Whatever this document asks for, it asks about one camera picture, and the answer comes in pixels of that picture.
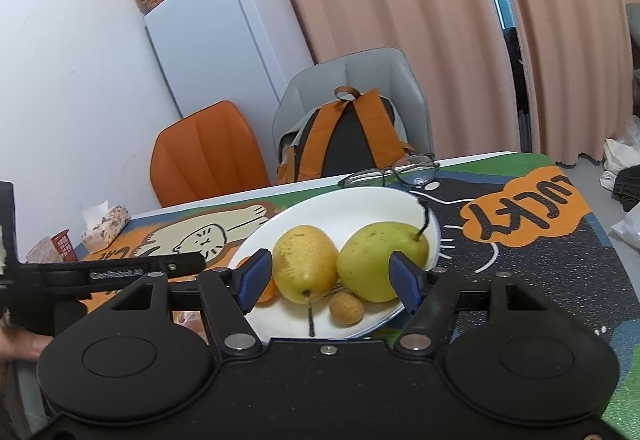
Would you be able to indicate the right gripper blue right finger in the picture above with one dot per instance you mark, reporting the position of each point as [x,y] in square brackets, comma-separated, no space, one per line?
[431,298]

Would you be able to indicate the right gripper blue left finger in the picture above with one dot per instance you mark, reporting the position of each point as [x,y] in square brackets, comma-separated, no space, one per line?
[227,296]

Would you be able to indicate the peeled pomelo segment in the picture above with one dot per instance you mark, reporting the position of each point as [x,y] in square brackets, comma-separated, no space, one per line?
[191,320]

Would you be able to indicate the yellow green pear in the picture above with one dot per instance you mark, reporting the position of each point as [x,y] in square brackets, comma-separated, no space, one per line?
[362,263]

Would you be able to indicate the small brown longan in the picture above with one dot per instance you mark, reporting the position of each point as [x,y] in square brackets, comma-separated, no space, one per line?
[346,309]

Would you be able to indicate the person's left hand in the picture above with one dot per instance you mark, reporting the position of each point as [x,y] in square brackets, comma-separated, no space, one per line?
[17,344]

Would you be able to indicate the red snack box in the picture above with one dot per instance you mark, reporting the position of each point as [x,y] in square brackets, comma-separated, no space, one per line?
[62,244]

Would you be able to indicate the patterned tissue box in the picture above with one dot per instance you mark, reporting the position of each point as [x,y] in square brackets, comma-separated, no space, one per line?
[103,224]

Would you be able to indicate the colourful lucky cat table mat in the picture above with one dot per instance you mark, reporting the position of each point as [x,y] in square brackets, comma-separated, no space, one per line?
[579,269]

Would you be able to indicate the white ceramic bowl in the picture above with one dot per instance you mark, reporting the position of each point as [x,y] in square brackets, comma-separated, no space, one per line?
[339,214]

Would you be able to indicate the eyeglasses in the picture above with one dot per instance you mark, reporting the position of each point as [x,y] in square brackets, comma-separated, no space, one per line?
[410,172]

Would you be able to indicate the orange chair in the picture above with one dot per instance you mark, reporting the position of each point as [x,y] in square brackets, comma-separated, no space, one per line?
[210,153]

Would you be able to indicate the orange black backpack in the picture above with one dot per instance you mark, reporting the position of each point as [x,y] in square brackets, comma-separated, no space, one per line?
[356,131]

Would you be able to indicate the white plastic bag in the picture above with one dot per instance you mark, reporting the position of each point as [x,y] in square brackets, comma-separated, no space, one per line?
[628,229]

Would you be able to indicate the black clothing on floor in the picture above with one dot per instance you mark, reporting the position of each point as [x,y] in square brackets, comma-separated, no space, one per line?
[627,187]

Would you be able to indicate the grey chair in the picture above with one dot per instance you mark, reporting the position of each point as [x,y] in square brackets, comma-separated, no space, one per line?
[385,69]

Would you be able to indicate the white bag on floor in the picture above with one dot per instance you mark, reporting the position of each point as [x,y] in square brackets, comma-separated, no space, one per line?
[621,154]

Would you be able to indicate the white refrigerator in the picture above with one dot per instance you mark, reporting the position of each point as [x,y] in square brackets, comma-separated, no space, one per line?
[245,51]

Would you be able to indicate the pink curtain left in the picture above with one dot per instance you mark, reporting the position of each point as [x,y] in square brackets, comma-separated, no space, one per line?
[455,49]

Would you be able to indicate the pink curtain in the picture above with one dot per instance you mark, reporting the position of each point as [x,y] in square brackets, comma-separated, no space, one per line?
[578,68]
[455,49]

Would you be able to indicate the pink curtain right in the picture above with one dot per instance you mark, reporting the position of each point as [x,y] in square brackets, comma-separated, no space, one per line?
[578,68]

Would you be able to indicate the grey sofa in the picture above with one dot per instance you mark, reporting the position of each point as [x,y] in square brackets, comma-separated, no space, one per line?
[633,19]

